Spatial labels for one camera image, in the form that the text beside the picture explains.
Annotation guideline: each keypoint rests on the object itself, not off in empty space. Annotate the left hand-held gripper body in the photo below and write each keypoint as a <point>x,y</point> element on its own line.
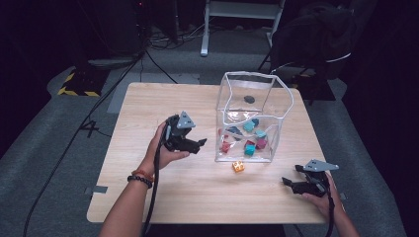
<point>173,138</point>

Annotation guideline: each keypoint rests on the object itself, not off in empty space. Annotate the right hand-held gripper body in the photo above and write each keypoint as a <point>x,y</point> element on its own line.
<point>318,184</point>

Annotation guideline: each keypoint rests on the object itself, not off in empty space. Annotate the long blue toy brick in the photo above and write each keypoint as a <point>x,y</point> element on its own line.
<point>234,130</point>

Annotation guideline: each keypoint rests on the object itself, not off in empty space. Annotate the maroon sloped toy block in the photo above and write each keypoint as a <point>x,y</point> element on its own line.
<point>261,143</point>

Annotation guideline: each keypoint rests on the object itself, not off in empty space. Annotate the clear plastic storage bag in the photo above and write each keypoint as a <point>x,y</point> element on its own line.
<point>230,105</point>

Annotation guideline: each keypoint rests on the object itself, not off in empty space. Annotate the dark blue toy brick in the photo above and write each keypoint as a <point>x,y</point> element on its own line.
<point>255,121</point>

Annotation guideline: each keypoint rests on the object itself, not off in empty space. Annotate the person's right hand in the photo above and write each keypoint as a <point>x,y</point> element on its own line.
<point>324,202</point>

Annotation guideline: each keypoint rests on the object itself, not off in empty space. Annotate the person's left hand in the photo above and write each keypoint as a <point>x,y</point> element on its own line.
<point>154,154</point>

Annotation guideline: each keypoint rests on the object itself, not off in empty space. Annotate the small grey tape piece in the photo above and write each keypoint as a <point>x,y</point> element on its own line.
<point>343,196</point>

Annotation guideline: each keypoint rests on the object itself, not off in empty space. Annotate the orange toy brick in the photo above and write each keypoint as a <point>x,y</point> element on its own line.
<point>238,166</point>

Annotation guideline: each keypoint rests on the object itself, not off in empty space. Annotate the grey tape strip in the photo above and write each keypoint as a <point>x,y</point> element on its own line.
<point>99,189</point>

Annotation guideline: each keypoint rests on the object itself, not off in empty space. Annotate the grey flat stand base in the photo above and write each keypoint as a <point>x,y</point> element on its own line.
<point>112,62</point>

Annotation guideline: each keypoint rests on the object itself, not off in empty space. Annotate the yellow black striped base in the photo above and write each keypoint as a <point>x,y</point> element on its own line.
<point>82,84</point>

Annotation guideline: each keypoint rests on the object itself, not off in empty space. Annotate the black chair with dark cloth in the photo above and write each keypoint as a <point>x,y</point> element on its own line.
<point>309,36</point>

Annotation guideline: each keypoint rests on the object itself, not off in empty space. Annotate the white metal stand frame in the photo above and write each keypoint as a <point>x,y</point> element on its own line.
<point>240,10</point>

